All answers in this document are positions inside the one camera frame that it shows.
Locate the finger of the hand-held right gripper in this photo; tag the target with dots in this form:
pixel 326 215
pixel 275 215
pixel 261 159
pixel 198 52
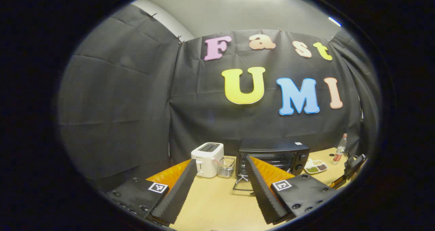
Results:
pixel 353 166
pixel 338 182

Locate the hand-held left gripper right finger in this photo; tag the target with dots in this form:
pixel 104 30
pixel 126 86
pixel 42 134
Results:
pixel 261 193

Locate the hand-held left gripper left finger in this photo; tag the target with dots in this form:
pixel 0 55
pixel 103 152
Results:
pixel 180 193

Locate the black electric oven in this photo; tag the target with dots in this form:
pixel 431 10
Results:
pixel 272 147

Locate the clear red label water bottle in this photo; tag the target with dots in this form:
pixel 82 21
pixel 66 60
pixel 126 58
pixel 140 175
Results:
pixel 339 153

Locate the white divided dish of beans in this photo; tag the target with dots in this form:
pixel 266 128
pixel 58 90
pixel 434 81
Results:
pixel 316 166

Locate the clear plastic container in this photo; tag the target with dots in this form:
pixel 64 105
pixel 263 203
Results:
pixel 227 170

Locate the white toaster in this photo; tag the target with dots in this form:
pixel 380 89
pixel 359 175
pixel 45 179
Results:
pixel 207 159

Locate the red striped straw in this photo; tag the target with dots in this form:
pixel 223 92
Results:
pixel 218 162

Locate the black backdrop cloth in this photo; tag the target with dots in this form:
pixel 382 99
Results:
pixel 129 105

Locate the narrow ceiling light strip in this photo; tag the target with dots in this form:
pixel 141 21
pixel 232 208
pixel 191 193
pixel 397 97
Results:
pixel 334 21

